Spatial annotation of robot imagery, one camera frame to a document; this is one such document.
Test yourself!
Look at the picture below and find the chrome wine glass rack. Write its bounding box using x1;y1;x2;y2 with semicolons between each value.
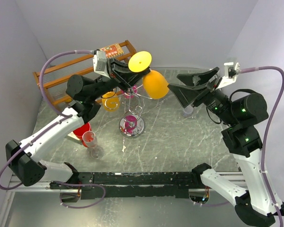
110;85;152;138

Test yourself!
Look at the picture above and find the red plastic cup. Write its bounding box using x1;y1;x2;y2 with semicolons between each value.
73;122;91;140

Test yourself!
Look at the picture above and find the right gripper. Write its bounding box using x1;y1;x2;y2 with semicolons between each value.
167;66;238;125

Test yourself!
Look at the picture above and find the orange wine glass front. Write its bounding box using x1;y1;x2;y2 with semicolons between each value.
128;50;169;99

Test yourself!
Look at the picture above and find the pink wine glass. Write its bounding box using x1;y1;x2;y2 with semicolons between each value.
122;85;137;99

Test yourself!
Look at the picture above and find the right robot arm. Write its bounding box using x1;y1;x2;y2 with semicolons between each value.
168;67;284;227

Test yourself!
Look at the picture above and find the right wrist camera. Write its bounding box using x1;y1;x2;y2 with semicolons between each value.
219;58;240;88

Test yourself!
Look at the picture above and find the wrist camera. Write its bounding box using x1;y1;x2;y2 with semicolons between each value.
219;58;240;88
93;50;109;78

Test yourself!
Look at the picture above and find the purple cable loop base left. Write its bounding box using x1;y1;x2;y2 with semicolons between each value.
49;180;107;209

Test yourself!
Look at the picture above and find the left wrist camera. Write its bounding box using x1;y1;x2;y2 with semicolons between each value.
93;50;109;78

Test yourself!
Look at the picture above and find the orange wine glass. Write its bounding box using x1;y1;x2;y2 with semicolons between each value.
101;91;120;112
128;50;169;99

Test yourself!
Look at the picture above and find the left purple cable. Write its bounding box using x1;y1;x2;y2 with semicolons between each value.
0;49;98;191

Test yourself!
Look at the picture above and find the white card box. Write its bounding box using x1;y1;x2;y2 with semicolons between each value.
66;132;82;144

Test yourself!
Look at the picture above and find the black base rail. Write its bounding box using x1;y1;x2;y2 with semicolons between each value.
50;172;205;200

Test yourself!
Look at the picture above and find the small clear purple cup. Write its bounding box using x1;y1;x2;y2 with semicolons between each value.
182;105;194;117

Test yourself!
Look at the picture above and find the orange spiral notebook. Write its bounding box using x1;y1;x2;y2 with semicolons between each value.
100;44;124;58

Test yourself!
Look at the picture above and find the clear wine glass left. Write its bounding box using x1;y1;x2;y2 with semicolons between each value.
82;131;104;159

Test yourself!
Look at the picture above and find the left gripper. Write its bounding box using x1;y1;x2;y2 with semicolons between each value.
90;57;151;100

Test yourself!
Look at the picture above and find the wooden shelf rack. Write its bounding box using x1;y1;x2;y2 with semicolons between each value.
43;40;136;110

